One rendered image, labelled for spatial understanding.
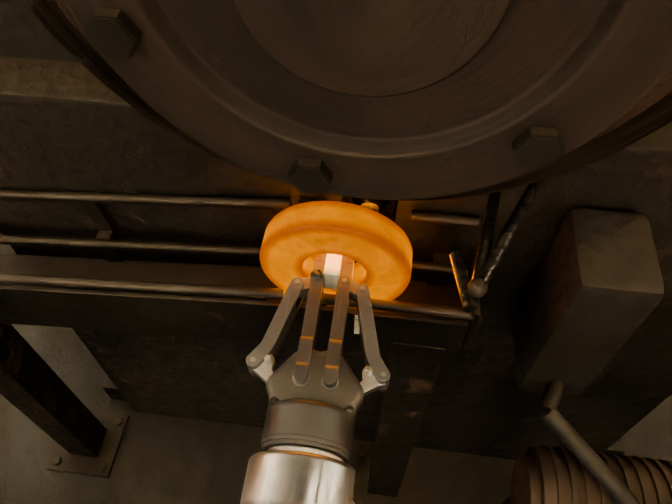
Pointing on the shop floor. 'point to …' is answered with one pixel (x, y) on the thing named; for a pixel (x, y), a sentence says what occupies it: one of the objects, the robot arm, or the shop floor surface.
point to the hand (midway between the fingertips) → (336, 252)
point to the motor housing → (565, 490)
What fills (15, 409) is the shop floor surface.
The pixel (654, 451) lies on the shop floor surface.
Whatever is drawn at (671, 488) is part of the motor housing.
